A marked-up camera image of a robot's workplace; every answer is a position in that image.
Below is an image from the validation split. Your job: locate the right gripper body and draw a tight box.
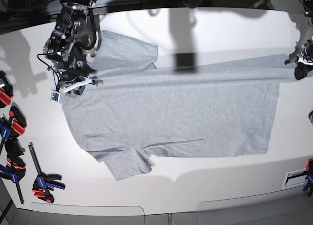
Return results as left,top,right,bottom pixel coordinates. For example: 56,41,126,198
51,63,103,93

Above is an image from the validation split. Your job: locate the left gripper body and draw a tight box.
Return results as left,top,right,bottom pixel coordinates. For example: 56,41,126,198
294,39,313,68

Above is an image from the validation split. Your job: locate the grey T-shirt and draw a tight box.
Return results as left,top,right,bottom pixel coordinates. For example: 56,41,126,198
62,31,295,180

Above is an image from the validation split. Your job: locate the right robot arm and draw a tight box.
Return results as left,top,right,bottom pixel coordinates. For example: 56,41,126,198
37,0,103,102

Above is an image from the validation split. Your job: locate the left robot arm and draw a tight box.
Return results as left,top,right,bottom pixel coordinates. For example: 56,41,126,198
285,0,313,80

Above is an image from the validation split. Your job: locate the grey round object right edge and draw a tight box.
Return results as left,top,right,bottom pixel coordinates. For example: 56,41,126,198
308,111,313,124

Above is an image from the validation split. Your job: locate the red black clamp far left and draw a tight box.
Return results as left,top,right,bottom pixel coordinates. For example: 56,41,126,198
0,70,14,109

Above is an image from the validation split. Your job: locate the black red blue bar clamp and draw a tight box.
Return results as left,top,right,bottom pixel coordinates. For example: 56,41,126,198
0,137,26,204

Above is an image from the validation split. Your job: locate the small blue bar clamp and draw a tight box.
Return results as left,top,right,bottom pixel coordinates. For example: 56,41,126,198
28,142,66,204

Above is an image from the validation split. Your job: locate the white label card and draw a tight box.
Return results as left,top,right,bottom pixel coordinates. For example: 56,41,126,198
282,169,307,190

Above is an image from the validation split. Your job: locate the blue clamp right edge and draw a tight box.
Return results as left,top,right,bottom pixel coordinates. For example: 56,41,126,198
303,158,313,197

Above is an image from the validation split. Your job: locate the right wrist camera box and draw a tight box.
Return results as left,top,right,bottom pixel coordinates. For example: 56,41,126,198
50,90,65,104

